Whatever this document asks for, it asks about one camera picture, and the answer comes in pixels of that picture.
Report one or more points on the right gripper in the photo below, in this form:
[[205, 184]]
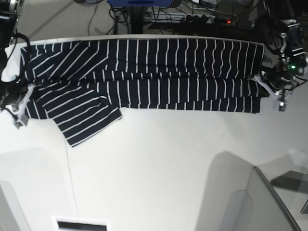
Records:
[[12, 93]]

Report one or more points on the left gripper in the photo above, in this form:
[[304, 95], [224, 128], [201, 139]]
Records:
[[278, 81]]

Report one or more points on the navy white striped t-shirt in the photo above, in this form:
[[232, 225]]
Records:
[[82, 85]]

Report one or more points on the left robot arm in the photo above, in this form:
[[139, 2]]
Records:
[[283, 30]]

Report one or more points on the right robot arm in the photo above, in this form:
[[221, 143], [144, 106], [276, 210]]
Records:
[[10, 12]]

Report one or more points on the black power strip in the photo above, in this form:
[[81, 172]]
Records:
[[161, 17]]

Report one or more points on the grey chair back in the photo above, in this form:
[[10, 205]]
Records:
[[239, 197]]

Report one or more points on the white slotted box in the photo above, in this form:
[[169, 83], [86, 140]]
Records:
[[80, 224]]

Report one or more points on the black table leg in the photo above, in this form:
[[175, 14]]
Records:
[[136, 15]]

